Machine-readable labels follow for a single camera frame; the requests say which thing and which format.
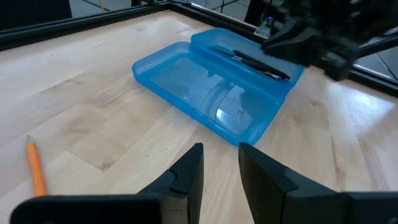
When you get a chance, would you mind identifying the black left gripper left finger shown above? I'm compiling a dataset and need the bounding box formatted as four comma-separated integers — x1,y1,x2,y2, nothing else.
136,142,205,224

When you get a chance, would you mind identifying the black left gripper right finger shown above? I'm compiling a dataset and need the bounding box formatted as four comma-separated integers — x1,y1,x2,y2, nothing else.
238,142,343,224

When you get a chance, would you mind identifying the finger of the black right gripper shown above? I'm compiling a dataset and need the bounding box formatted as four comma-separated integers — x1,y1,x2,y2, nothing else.
260,22,315,67

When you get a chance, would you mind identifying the black pen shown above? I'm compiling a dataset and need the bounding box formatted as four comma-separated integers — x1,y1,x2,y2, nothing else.
232,49,292,81
208,45,280,78

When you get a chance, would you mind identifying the blue plastic pencil box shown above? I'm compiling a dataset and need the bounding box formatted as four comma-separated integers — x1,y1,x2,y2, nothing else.
132,27,305,147

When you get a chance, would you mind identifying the orange pencil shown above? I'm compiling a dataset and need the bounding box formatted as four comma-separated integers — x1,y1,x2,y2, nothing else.
25,134,48,197

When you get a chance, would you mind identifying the black aluminium table frame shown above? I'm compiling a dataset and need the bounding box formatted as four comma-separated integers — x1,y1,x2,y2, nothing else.
0,0,398,97

